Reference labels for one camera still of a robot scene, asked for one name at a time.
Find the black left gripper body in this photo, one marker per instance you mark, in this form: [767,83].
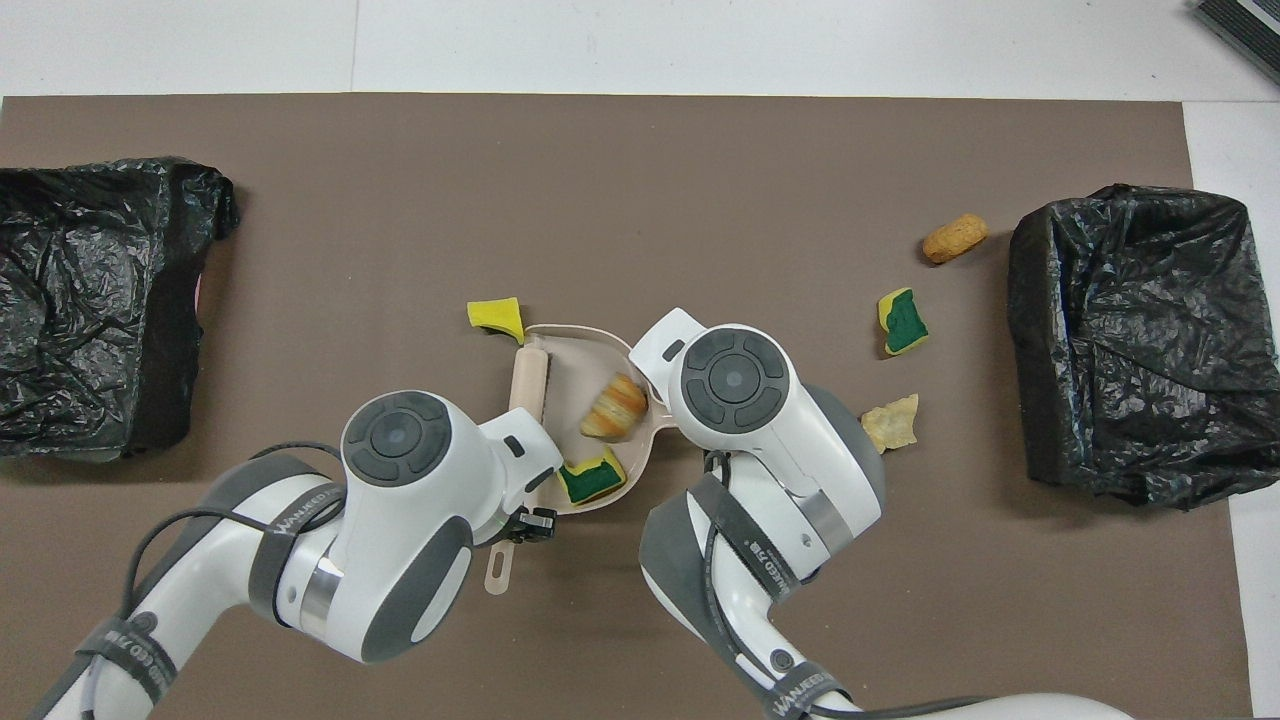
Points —
[528,525]

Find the black bag lined bin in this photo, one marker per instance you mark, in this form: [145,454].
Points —
[90,300]
[1140,340]

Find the green and yellow sponge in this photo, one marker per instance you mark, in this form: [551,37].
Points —
[905,322]
[590,480]

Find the orange striped croissant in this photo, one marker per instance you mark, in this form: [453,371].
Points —
[615,408]

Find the brown table mat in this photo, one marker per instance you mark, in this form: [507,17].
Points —
[500,200]

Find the plain yellow sponge piece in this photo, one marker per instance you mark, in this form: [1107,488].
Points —
[495,315]

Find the beige hand brush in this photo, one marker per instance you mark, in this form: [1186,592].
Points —
[530,385]

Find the pale bread chunk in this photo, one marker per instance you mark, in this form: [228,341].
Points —
[888,425]

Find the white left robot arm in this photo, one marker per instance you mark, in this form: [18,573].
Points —
[400,540]

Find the peanut shaped bread roll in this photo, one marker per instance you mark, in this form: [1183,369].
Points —
[955,238]

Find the beige plastic dustpan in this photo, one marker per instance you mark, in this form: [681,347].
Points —
[590,345]

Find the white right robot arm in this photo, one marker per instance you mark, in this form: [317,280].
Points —
[760,430]

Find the dark grey ribbed object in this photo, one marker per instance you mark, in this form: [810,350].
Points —
[1245,30]

